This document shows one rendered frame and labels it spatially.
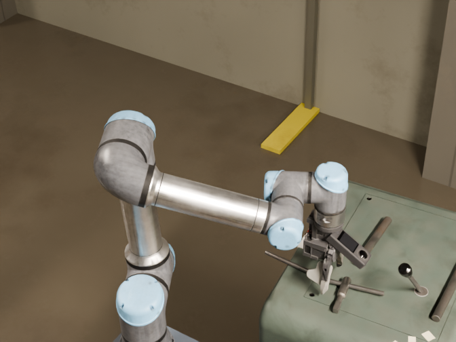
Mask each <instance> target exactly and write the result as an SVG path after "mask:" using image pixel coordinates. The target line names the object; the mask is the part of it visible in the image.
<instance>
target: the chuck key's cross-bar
mask: <svg viewBox="0 0 456 342"><path fill-rule="evenodd" d="M265 254H266V255H268V256H270V257H272V258H274V259H277V260H279V261H281V262H283V263H285V264H287V265H290V266H291V267H294V268H296V269H298V270H300V271H303V272H305V273H307V270H308V269H307V268H305V267H302V266H300V265H298V264H296V263H293V262H292V261H289V260H288V259H285V258H283V257H281V256H278V255H276V254H274V253H272V252H270V251H268V250H266V251H265ZM341 283H342V282H341V281H338V280H332V279H330V282H329V284H334V285H337V286H340V285H341ZM349 288H351V289H355V290H360V291H364V292H369V293H372V294H376V295H381V296H383V295H384V291H381V290H376V289H372V288H367V287H363V286H359V285H355V284H349Z"/></svg>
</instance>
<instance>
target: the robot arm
mask: <svg viewBox="0 0 456 342"><path fill-rule="evenodd" d="M154 139H155V126H154V124H153V122H152V121H151V120H150V119H149V118H148V117H147V116H145V115H143V114H142V113H139V112H137V111H120V112H117V113H115V114H113V115H112V116H111V117H110V118H109V120H108V122H107V123H106V125H105V127H104V133H103V135H102V138H101V141H100V144H99V146H98V150H97V152H96V154H95V157H94V173H95V175H96V178H97V179H98V182H99V183H100V184H101V185H102V186H103V187H104V188H105V189H106V190H107V191H108V192H109V193H110V194H112V195H113V196H115V197H117V198H118V199H119V200H120V204H121V210H122V214H123V220H124V224H125V228H126V234H127V238H128V245H127V246H126V249H125V258H126V264H127V268H128V272H127V276H126V280H125V281H124V282H123V283H122V284H121V285H120V287H119V289H118V291H117V298H116V307H117V312H118V314H119V322H120V326H121V338H120V340H119V342H175V340H174V337H173V336H172V334H171V332H170V331H169V330H168V328H167V326H166V303H167V300H168V293H169V289H170V283H171V279H172V273H173V271H174V267H175V253H174V250H173V248H172V247H171V245H170V244H169V243H167V241H166V240H165V239H164V238H163V237H162V235H161V230H160V226H159V218H158V213H157V207H160V208H165V209H168V210H173V211H175V212H180V213H183V214H188V215H191V216H196V217H199V218H201V219H206V220H209V221H214V222H217V223H222V224H225V225H229V226H232V227H237V228H240V229H245V230H248V231H252V232H255V233H260V234H263V235H267V237H268V240H269V243H270V244H271V245H272V246H274V247H275V248H277V249H279V250H291V249H293V248H295V247H297V246H298V245H299V243H300V242H301V238H302V231H303V204H314V210H312V211H311V214H310V215H309V216H308V217H307V223H309V230H307V231H308V232H306V233H305V239H304V240H303V255H304V256H307V257H309V258H311V259H314V260H318V259H321V260H323V261H319V262H318V264H317V266H316V268H315V269H309V270H307V277H308V278H309V279H311V280H313V281H314V282H315V283H317V284H319V285H320V294H321V295H323V294H324V293H325V292H326V291H327V290H328V285H329V282H330V275H331V273H332V270H333V266H332V262H335V261H337V262H336V264H337V267H340V266H342V264H343V257H344V256H345V257H346V258H347V259H349V260H350V261H351V262H352V263H353V264H354V265H355V266H356V267H357V268H358V269H362V268H363V267H365V266H366V264H367V263H368V261H369V259H370V258H371V253H370V252H369V251H367V250H366V249H365V248H364V247H363V246H361V245H360V244H359V243H358V242H357V241H355V239H354V238H353V237H352V236H350V235H349V234H348V233H347V232H346V231H344V230H343V229H342V227H343V224H344V220H345V209H346V199H347V189H348V183H347V181H348V173H347V170H346V169H345V167H344V166H342V165H341V164H338V163H336V162H332V161H329V162H326V163H325V164H324V163H323V164H320V165H319V166H318V167H317V169H316V171H315V172H296V171H285V170H280V171H268V172H266V174H265V182H264V200H263V199H259V198H255V197H251V196H248V195H243V194H241V193H236V192H233V191H228V190H225V189H221V188H218V187H213V186H210V185H206V184H203V183H199V182H195V181H192V180H188V179H185V178H181V177H177V176H173V175H170V174H165V173H163V172H160V171H159V170H158V168H157V166H156V163H155V154H154V150H153V141H154ZM306 234H307V235H306Z"/></svg>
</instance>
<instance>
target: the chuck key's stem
mask: <svg viewBox="0 0 456 342"><path fill-rule="evenodd" d="M351 281H352V280H351V278H349V277H347V276H345V277H344V278H343V280H342V283H341V285H340V288H339V291H338V293H337V296H338V297H337V300H336V301H335V305H334V307H333V311H332V312H334V313H338V312H339V310H340V307H341V303H342V300H343V299H344V298H345V297H346V294H347V291H348V289H349V284H351Z"/></svg>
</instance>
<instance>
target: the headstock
mask: <svg viewBox="0 0 456 342"><path fill-rule="evenodd" d="M347 183H348V189H347V199H346V209H345V220H344V224H343V227H342V229H343V230H344V231H346V232H347V233H348V234H349V235H350V236H352V237H353V238H354V239H355V241H357V242H358V243H359V244H360V245H361V246H363V247H364V246H365V245H366V243H367V242H368V241H369V240H370V238H371V236H372V235H373V234H374V232H375V231H376V229H377V228H378V226H379V225H380V224H381V222H382V221H383V219H384V218H385V217H386V216H388V217H390V218H391V219H392V222H391V223H390V225H389V227H388V228H387V229H386V230H385V232H384V234H383V235H382V236H381V238H380V239H379V241H378V242H377V244H376V245H375V247H374V248H373V249H372V251H371V252H370V253H371V258H370V259H369V261H368V263H367V264H366V266H365V267H363V268H362V269H358V268H357V267H356V266H355V265H354V264H353V263H352V262H351V261H350V260H349V259H347V258H346V257H345V256H344V257H343V264H342V266H340V267H337V264H336V262H337V261H335V262H332V273H331V275H330V279H332V280H338V281H341V282H342V280H343V278H344V277H345V276H347V277H349V278H351V284H355V285H359V286H363V287H367V288H372V289H376V290H381V291H384V295H383V296H381V295H377V294H372V293H369V292H364V291H360V290H355V289H351V288H349V289H348V291H347V294H346V297H345V298H344V299H343V300H342V303H341V307H340V310H339V312H338V313H334V312H333V307H334V305H335V301H336V300H337V297H338V296H337V293H338V291H339V288H340V286H337V285H334V284H329V285H328V290H327V291H326V292H325V293H324V294H320V285H319V284H317V283H315V282H314V281H313V280H311V279H309V278H308V277H307V274H306V273H305V272H303V271H300V270H298V269H296V268H294V267H291V266H290V265H287V266H286V268H285V270H284V271H283V273H282V274H281V276H280V278H279V280H278V281H277V282H276V284H275V286H274V287H273V289H272V291H271V292H270V294H269V296H268V297H267V299H266V301H265V302H264V304H263V307H262V310H261V313H260V316H259V342H394V341H395V340H396V341H397V342H409V338H408V336H410V337H416V342H456V289H455V292H454V293H453V296H452V297H451V300H450V301H449V304H448V306H447V308H446V310H445V312H444V314H443V316H442V318H441V320H440V321H439V322H435V321H433V319H432V315H433V313H434V311H435V309H436V307H437V305H438V303H439V301H440V299H441V297H442V295H443V293H444V291H445V289H446V287H447V285H448V283H449V281H450V279H451V277H452V275H453V273H454V272H455V270H456V212H454V211H451V210H447V209H444V208H440V207H437V206H433V205H431V204H427V203H424V202H420V201H417V200H414V199H411V198H407V197H404V196H401V195H397V194H394V193H390V192H387V191H383V190H380V189H376V188H374V187H369V186H367V185H363V184H360V183H356V182H354V181H350V180H348V181H347ZM290 261H292V262H293V263H296V264H298V265H300V266H302V267H305V268H307V269H315V268H316V266H317V264H318V262H319V261H323V260H321V259H318V260H314V259H311V258H309V257H307V256H304V255H303V249H302V248H297V250H296V252H295V253H294V255H293V256H292V258H291V260H290ZM402 263H408V264H409V265H410V266H411V267H412V271H413V274H412V276H413V277H414V278H415V279H416V281H417V283H418V284H419V285H420V286H424V287H426V288H427V289H428V295H427V296H425V297H419V296H417V295H416V294H415V293H414V289H415V287H414V285H413V284H412V282H411V281H410V280H409V279H408V278H406V277H404V276H401V275H400V273H399V271H398V267H399V266H400V264H402ZM427 331H430V332H431V333H432V334H433V336H434V337H435V339H432V340H431V341H427V340H426V339H425V337H424V336H423V335H422V334H423V333H425V332H427Z"/></svg>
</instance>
